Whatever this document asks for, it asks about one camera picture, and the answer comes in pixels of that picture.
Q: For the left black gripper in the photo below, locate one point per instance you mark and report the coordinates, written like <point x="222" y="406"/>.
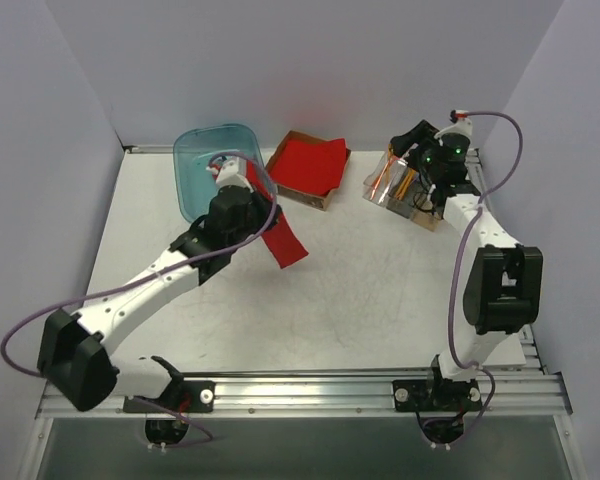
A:
<point x="262" y="210"/>

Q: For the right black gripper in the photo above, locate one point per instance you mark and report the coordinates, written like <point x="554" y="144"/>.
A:
<point x="410" y="141"/>

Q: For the red paper napkin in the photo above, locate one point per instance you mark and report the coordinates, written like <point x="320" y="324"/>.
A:
<point x="279" y="238"/>

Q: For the yellow plastic spoon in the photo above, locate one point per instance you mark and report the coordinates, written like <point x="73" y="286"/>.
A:
<point x="404" y="185"/>

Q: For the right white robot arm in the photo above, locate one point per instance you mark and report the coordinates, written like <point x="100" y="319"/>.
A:
<point x="496" y="280"/>

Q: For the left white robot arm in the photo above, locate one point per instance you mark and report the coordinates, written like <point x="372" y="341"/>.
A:
<point x="76" y="348"/>

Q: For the red napkin stack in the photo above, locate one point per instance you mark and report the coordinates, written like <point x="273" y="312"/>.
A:
<point x="314" y="169"/>

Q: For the clear acrylic utensil holder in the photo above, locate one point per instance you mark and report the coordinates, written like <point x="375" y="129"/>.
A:
<point x="396" y="187"/>

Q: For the copper metallic spoon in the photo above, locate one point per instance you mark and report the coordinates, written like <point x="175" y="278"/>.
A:
<point x="382" y="177"/>

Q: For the blue transparent plastic bin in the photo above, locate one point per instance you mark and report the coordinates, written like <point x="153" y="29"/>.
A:
<point x="192" y="153"/>

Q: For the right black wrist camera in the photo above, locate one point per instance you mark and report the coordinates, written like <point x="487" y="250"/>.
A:
<point x="455" y="140"/>

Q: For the aluminium front rail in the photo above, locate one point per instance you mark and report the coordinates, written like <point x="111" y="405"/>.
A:
<point x="525" y="392"/>

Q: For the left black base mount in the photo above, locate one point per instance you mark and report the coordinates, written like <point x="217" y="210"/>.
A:
<point x="189" y="396"/>

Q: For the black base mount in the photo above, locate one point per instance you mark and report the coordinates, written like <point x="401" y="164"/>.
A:
<point x="189" y="396"/>
<point x="436" y="394"/>

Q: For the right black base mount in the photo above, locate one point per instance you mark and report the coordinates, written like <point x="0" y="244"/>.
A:
<point x="436" y="394"/>

